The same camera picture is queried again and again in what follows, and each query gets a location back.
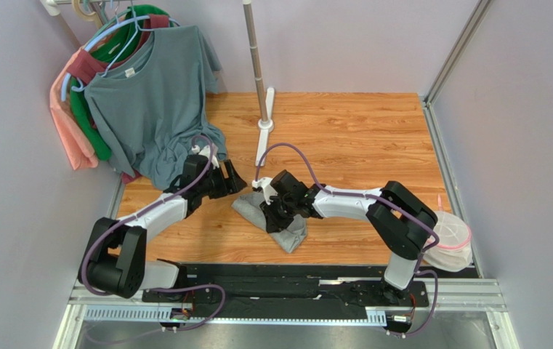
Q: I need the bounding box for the white clothes rack stand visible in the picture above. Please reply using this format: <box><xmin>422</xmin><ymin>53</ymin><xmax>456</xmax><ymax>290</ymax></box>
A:
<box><xmin>242</xmin><ymin>0</ymin><xmax>275</xmax><ymax>167</ymax></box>

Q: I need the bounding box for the grey cloth napkin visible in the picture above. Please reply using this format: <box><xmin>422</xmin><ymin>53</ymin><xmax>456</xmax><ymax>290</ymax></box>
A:
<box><xmin>232</xmin><ymin>192</ymin><xmax>307</xmax><ymax>254</ymax></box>

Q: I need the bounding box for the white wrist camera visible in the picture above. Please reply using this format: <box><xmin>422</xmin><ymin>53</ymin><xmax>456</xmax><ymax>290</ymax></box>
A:
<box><xmin>190</xmin><ymin>144</ymin><xmax>220</xmax><ymax>168</ymax></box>
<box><xmin>251</xmin><ymin>177</ymin><xmax>278</xmax><ymax>205</ymax></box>

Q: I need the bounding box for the maroon t-shirt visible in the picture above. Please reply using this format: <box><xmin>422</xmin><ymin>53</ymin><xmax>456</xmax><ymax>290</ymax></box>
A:
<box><xmin>67</xmin><ymin>14</ymin><xmax>171</xmax><ymax>87</ymax></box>

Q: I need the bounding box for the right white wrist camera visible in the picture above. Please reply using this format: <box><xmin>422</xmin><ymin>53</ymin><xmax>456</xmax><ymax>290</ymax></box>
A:
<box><xmin>251</xmin><ymin>177</ymin><xmax>278</xmax><ymax>205</ymax></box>

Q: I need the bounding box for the light blue hanger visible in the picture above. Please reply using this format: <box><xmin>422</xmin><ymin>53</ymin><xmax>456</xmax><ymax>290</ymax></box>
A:
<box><xmin>60</xmin><ymin>5</ymin><xmax>180</xmax><ymax>103</ymax></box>

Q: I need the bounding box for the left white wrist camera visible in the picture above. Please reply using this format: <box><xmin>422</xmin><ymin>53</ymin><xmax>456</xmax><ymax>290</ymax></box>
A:
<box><xmin>190</xmin><ymin>144</ymin><xmax>220</xmax><ymax>168</ymax></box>

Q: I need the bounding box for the pink t-shirt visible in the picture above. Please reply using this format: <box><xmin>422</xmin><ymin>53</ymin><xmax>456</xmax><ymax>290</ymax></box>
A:
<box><xmin>49</xmin><ymin>52</ymin><xmax>99</xmax><ymax>170</ymax></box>

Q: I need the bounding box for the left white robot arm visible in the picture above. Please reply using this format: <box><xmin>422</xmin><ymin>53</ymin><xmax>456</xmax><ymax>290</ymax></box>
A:
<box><xmin>78</xmin><ymin>155</ymin><xmax>247</xmax><ymax>298</ymax></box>

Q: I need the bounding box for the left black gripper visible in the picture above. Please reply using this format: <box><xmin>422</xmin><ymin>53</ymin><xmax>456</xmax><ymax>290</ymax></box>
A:
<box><xmin>198</xmin><ymin>159</ymin><xmax>246</xmax><ymax>199</ymax></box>

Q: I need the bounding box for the aluminium frame post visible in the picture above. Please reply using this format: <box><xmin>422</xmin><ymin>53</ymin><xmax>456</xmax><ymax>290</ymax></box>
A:
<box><xmin>423</xmin><ymin>0</ymin><xmax>493</xmax><ymax>105</ymax></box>

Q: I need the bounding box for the purple cable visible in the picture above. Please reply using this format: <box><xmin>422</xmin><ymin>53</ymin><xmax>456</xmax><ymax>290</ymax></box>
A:
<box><xmin>78</xmin><ymin>134</ymin><xmax>219</xmax><ymax>297</ymax></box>
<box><xmin>254</xmin><ymin>143</ymin><xmax>440</xmax><ymax>337</ymax></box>

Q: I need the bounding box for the white mesh laundry basket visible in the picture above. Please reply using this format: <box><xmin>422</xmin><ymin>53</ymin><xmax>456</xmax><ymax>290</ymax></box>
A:
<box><xmin>423</xmin><ymin>194</ymin><xmax>473</xmax><ymax>273</ymax></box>

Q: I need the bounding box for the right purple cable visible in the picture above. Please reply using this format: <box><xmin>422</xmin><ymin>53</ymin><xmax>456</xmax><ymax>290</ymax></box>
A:
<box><xmin>254</xmin><ymin>143</ymin><xmax>440</xmax><ymax>337</ymax></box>

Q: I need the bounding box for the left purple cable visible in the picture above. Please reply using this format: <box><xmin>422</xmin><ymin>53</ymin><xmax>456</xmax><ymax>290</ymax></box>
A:
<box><xmin>78</xmin><ymin>134</ymin><xmax>219</xmax><ymax>297</ymax></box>

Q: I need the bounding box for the green t-shirt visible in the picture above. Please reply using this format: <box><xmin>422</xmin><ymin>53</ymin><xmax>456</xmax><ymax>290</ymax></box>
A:
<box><xmin>68</xmin><ymin>4</ymin><xmax>170</xmax><ymax>161</ymax></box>

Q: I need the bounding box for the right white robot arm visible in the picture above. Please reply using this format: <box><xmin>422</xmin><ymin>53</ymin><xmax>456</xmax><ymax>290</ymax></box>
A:
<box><xmin>252</xmin><ymin>170</ymin><xmax>438</xmax><ymax>291</ymax></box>

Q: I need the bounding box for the grey-blue t-shirt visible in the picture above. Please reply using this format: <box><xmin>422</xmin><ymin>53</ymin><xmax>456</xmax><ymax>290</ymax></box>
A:
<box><xmin>84</xmin><ymin>25</ymin><xmax>227</xmax><ymax>190</ymax></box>

